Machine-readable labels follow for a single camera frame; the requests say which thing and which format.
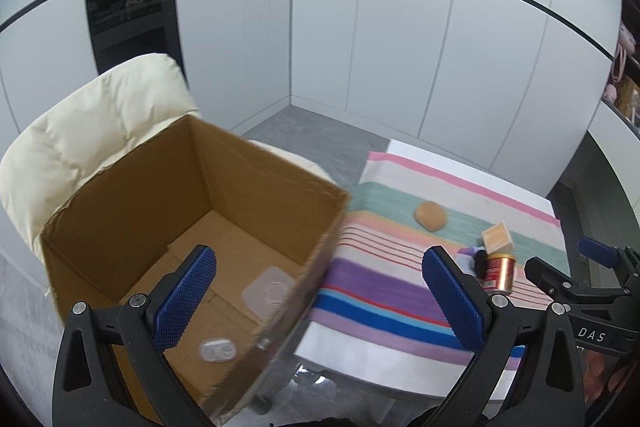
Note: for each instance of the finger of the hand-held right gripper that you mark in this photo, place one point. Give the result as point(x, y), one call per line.
point(550, 277)
point(597, 249)

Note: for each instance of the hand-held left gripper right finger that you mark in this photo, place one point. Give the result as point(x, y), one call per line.
point(452, 302)

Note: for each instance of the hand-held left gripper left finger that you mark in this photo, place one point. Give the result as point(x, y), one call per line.
point(187, 302)

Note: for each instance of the red copper can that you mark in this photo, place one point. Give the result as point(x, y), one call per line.
point(500, 274)

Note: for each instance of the beige wooden cube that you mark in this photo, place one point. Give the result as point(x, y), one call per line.
point(499, 238)

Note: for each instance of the brown cardboard box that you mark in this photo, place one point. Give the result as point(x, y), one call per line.
point(125, 187)

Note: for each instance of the person's right hand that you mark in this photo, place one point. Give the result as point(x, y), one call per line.
point(602, 374)

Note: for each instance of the grey blue flat case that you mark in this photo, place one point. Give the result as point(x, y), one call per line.
point(465, 264)

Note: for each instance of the small black object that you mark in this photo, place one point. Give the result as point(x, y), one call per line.
point(480, 264)

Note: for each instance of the small purple tube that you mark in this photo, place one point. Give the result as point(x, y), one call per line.
point(470, 252)

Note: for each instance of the clear contact lens case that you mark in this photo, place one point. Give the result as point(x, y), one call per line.
point(217, 350)

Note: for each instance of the striped table cloth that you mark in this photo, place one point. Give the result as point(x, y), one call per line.
point(380, 267)

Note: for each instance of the square clear plastic lid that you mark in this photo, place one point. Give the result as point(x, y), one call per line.
point(267, 292)

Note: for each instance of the brown round sponge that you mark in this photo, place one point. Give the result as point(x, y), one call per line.
point(430, 216)

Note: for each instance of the brown woven box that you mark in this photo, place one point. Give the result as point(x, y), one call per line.
point(627, 99)

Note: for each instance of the pink plush toy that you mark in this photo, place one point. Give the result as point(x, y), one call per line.
point(610, 93)

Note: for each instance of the cream padded chair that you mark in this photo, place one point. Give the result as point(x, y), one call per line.
point(75, 132)

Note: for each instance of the pink handbag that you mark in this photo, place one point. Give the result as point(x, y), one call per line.
point(625, 47)

